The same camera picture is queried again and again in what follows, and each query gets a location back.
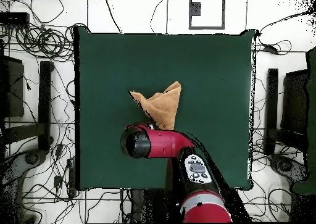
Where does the tan terry towel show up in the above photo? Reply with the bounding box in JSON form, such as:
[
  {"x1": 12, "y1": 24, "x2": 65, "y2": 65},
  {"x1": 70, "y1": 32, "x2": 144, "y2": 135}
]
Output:
[{"x1": 128, "y1": 80, "x2": 182, "y2": 131}]

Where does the black flat box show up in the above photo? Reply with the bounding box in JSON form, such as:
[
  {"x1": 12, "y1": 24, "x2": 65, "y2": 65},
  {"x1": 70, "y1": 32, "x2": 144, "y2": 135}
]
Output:
[{"x1": 0, "y1": 12, "x2": 30, "y2": 25}]

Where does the dark green table cloth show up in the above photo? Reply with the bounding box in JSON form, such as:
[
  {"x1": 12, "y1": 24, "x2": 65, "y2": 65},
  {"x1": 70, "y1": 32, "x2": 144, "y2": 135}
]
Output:
[{"x1": 73, "y1": 26, "x2": 257, "y2": 192}]

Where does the black power strip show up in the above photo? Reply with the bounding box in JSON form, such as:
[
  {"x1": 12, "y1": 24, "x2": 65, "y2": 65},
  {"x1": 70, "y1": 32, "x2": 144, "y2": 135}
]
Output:
[{"x1": 65, "y1": 157, "x2": 77, "y2": 198}]

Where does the black stand base bar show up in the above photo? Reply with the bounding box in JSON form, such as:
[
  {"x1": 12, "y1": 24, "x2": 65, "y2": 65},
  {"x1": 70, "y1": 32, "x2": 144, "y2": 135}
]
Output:
[
  {"x1": 4, "y1": 60, "x2": 54, "y2": 152},
  {"x1": 263, "y1": 68, "x2": 308, "y2": 156}
]

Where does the long black power adapter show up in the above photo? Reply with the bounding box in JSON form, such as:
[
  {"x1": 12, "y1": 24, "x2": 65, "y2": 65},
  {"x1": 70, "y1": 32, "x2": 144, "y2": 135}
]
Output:
[{"x1": 262, "y1": 43, "x2": 280, "y2": 55}]

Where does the grey leg with round knob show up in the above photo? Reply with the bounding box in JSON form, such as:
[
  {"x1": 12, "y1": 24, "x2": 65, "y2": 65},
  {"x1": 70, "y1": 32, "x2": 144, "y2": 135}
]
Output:
[
  {"x1": 0, "y1": 148, "x2": 48, "y2": 193},
  {"x1": 268, "y1": 154, "x2": 309, "y2": 185}
]

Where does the dark square box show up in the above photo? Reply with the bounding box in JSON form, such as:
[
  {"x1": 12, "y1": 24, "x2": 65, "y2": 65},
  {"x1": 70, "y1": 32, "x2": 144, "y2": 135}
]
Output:
[
  {"x1": 280, "y1": 69, "x2": 310, "y2": 136},
  {"x1": 0, "y1": 55, "x2": 25, "y2": 118}
]

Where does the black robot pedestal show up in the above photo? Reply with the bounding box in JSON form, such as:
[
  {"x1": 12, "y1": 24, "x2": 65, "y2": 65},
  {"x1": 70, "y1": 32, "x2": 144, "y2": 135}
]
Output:
[{"x1": 130, "y1": 188, "x2": 183, "y2": 224}]

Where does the coiled black cable bundle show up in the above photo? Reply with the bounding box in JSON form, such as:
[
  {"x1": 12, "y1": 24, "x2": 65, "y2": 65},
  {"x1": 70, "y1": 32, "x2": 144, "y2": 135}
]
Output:
[{"x1": 14, "y1": 22, "x2": 75, "y2": 62}]

